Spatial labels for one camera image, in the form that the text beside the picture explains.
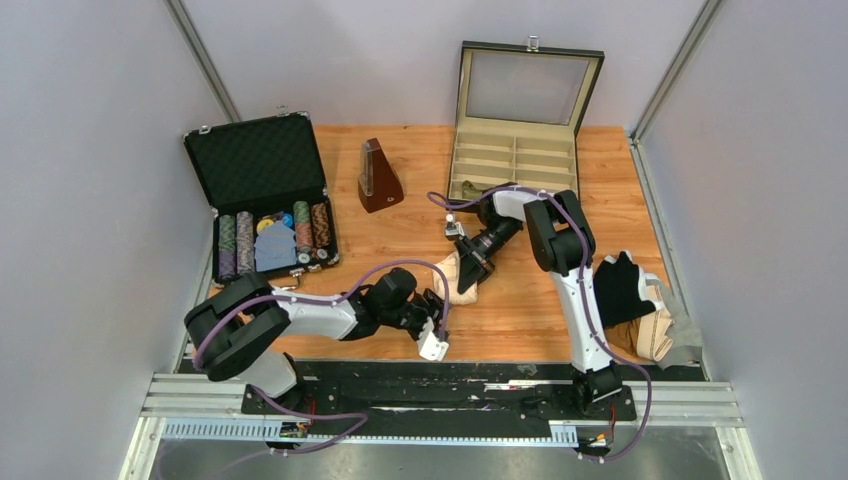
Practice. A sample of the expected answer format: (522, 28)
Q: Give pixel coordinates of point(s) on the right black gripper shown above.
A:
(472, 271)

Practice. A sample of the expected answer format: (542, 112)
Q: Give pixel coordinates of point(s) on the olive green white underwear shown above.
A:
(470, 191)

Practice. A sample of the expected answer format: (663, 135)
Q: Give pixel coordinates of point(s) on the green red chip stack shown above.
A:
(303, 231)

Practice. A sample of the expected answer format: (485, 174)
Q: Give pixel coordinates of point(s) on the yellow dealer chip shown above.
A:
(263, 224)

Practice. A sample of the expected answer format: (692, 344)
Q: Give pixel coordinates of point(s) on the black poker chip case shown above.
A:
(263, 167)

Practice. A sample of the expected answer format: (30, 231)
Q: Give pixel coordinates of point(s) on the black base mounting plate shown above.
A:
(417, 399)

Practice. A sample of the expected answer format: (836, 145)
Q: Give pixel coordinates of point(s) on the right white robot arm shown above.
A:
(562, 246)

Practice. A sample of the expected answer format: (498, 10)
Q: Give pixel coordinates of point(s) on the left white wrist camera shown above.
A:
(431, 347)

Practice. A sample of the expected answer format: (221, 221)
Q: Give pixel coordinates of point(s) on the green purple chip stack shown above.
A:
(227, 248)

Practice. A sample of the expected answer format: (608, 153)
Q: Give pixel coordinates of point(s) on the blue playing cards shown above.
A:
(275, 247)

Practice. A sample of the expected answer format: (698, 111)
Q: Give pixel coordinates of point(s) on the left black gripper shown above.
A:
(432, 310)

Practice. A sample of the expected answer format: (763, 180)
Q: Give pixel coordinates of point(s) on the black underwear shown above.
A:
(622, 291)

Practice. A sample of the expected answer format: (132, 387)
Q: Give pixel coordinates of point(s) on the tan striped waistband underwear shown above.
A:
(640, 327)

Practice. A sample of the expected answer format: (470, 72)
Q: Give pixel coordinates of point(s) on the beige underwear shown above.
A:
(446, 283)

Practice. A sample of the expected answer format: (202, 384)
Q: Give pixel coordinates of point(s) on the purple grey chip stack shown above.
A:
(245, 260)

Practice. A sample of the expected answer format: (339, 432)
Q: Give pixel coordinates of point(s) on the orange black chip stack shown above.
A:
(320, 222)

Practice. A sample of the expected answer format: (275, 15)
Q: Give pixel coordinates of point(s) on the aluminium frame rail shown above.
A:
(189, 406)

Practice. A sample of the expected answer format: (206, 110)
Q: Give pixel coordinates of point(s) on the grey cloth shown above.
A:
(687, 342)

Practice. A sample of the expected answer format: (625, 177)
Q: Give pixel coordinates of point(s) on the black compartment display box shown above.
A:
(519, 110)

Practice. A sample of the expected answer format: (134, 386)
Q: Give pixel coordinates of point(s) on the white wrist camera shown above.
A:
(431, 347)
(454, 229)

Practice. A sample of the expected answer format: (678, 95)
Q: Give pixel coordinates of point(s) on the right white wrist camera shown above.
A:
(454, 229)

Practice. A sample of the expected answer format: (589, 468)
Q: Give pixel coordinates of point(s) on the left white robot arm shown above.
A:
(233, 331)

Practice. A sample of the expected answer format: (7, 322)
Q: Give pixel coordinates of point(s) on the wooden metronome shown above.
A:
(379, 186)

